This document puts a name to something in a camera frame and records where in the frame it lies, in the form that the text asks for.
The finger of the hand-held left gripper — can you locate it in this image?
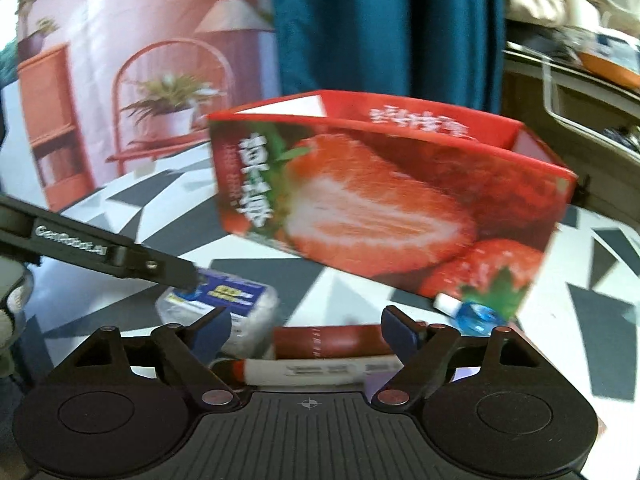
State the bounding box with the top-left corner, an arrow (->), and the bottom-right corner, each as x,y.
127,242 -> 201,291

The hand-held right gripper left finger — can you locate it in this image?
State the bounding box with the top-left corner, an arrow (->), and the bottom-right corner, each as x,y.
65,305 -> 241,411

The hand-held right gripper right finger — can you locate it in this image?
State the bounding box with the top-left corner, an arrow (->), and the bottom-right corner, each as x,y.
372,305 -> 538,413

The clear box with blue label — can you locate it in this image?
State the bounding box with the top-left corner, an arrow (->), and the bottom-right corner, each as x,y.
155,267 -> 281,361

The white tube with blue cap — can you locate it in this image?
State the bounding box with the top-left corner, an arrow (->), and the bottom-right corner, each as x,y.
432,292 -> 506,336

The dark red tube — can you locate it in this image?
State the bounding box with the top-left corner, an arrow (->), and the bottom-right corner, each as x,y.
272,324 -> 401,361

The white marker with red cap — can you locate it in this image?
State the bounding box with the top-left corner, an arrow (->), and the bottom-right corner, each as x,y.
230,355 -> 403,387

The red strawberry cardboard box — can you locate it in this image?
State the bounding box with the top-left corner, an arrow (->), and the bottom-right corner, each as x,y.
207,89 -> 581,321

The person's left hand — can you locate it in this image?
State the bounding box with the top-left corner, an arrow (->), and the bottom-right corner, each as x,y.
0,255 -> 33,376

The geometric patterned tablecloth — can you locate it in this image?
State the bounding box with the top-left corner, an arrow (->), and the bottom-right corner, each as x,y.
0,140 -> 640,480

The printed room backdrop cloth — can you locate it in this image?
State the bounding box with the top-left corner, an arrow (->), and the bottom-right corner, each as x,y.
0,0 -> 281,213

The grey dressing table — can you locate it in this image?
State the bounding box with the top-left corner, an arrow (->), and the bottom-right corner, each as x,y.
502,45 -> 640,221

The blue patterned cloth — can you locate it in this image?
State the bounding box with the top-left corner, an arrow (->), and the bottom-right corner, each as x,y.
602,125 -> 640,153

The teal curtain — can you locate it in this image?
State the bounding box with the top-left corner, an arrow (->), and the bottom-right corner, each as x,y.
270,0 -> 506,113

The orange tray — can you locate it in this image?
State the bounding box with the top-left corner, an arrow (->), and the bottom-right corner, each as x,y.
580,50 -> 640,88

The blue and white box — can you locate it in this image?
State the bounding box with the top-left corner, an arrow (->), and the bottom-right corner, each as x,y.
597,30 -> 640,66

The white brush holder cup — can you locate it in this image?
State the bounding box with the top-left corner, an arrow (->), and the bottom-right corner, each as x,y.
567,0 -> 603,28

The white wire basket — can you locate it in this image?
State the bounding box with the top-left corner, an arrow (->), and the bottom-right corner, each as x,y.
542,57 -> 640,156

